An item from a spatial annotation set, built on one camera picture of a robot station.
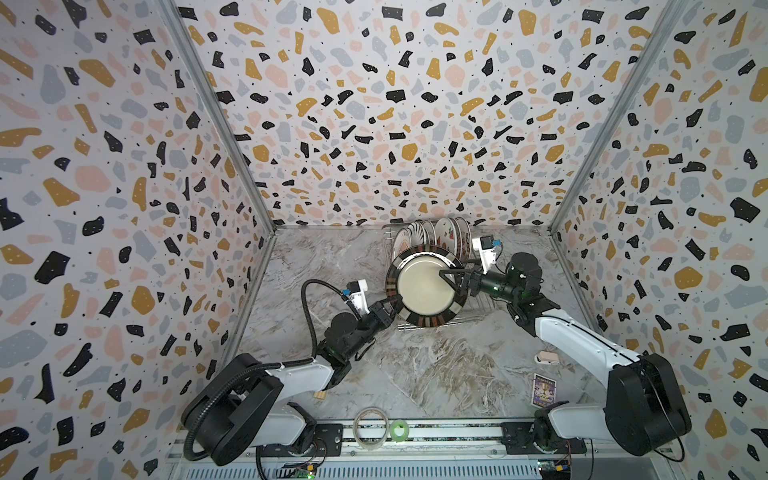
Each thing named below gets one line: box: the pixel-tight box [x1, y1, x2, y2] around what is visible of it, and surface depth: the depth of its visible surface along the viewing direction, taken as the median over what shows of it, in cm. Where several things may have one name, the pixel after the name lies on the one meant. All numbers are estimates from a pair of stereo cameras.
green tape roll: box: [390, 419, 410, 442], surface depth 77 cm
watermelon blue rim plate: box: [449, 217, 462, 262], surface depth 95 cm
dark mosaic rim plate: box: [385, 244, 468, 328], surface depth 81 cm
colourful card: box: [531, 373, 557, 409], surface depth 83 cm
